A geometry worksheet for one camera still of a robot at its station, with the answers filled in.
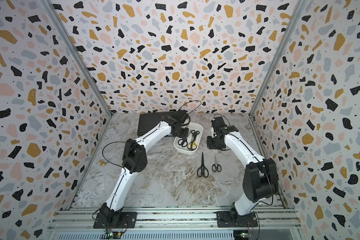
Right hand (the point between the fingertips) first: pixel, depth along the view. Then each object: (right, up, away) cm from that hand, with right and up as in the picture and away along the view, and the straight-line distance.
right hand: (210, 145), depth 89 cm
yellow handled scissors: (-10, -2, +14) cm, 18 cm away
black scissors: (-9, +5, +21) cm, 23 cm away
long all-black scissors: (-4, -16, +3) cm, 17 cm away
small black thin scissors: (+4, -14, +4) cm, 15 cm away
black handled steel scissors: (-17, 0, +15) cm, 22 cm away
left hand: (-14, +6, +10) cm, 19 cm away
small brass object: (-66, -12, +4) cm, 67 cm away
